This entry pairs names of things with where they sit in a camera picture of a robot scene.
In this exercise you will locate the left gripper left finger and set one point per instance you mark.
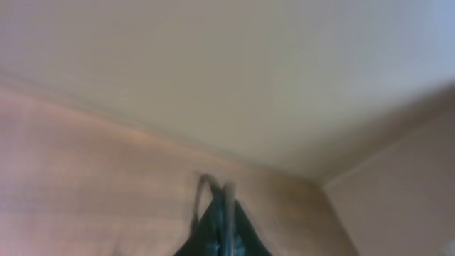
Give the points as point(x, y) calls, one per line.
point(204, 238)

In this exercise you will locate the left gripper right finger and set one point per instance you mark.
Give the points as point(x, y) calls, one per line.
point(247, 241)

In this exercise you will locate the black cable long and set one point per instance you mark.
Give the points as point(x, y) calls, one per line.
point(226, 212)

